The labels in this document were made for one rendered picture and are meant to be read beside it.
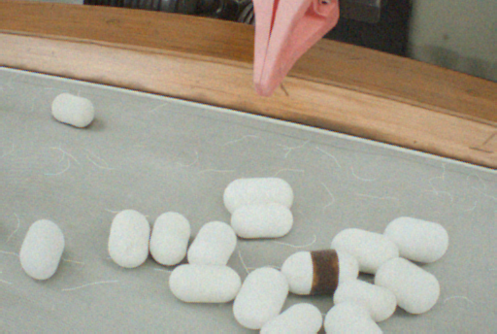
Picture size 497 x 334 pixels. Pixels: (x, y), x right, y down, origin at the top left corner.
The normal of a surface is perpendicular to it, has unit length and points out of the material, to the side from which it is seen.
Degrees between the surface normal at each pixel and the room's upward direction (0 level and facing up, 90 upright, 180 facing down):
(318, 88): 45
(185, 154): 0
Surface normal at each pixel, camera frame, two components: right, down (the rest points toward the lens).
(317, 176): 0.07, -0.87
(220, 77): -0.16, -0.31
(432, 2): -0.27, 0.44
